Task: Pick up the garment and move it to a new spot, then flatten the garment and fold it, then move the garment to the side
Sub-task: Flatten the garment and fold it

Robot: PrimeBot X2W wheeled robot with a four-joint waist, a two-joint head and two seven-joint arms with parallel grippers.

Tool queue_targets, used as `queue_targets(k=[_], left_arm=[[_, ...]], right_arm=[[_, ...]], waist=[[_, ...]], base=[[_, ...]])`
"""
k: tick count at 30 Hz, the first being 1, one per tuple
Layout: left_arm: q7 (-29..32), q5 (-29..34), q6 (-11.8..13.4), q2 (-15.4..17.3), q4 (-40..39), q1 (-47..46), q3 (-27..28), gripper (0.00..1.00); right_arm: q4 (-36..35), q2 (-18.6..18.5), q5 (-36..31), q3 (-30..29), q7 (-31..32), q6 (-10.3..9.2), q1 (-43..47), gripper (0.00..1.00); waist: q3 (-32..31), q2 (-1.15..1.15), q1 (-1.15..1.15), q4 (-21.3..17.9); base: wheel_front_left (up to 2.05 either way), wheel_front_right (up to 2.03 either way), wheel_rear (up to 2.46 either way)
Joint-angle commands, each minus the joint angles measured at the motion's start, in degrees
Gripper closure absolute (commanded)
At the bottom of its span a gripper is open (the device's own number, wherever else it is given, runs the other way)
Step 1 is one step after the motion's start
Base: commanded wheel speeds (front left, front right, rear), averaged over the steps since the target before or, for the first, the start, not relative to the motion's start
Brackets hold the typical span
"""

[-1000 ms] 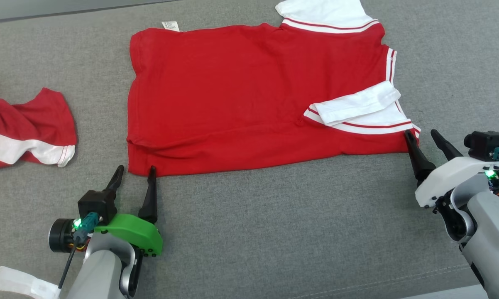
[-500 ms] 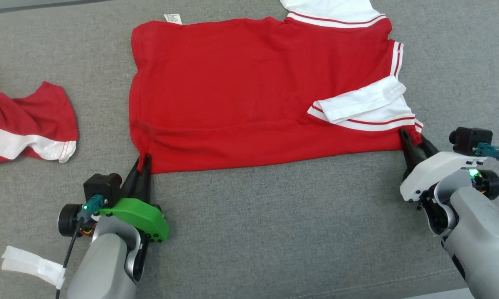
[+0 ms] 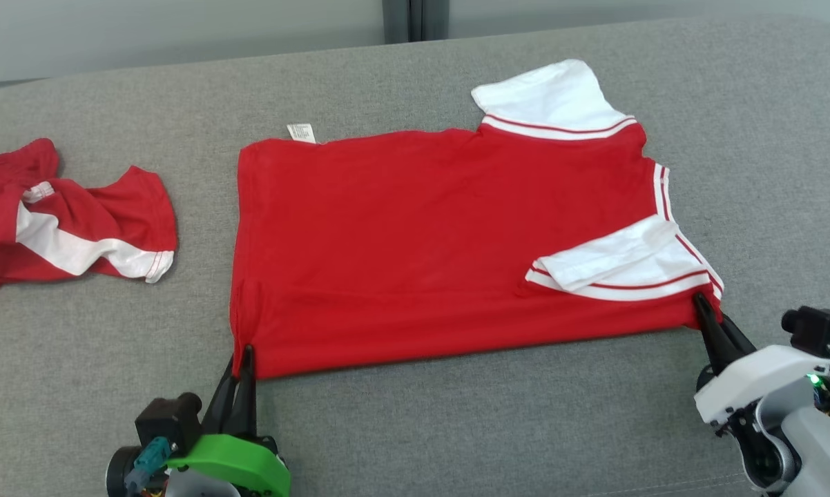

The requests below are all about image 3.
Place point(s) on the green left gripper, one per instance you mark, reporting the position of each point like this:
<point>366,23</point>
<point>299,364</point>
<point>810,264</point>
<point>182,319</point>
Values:
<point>235,466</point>

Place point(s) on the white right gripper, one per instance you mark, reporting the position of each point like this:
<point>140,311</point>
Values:
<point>753,379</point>

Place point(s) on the red white-sleeved t-shirt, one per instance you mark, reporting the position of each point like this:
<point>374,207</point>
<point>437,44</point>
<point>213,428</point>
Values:
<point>422,241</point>

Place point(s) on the red shorts with white stripe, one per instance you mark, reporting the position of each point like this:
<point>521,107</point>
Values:
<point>83,207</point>

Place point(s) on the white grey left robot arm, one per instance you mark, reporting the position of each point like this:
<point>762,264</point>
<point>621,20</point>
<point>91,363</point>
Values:
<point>197,486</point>

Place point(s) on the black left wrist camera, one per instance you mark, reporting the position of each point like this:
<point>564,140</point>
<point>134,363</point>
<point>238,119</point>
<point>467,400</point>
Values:
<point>166,421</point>

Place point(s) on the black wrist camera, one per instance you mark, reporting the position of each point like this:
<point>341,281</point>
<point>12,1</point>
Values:
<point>819,331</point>
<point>166,421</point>

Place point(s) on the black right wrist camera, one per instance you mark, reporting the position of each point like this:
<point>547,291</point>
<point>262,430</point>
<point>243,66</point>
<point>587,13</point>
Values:
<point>819,331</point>

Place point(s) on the grey partition post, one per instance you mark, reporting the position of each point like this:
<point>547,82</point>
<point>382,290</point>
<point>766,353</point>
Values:
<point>415,17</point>

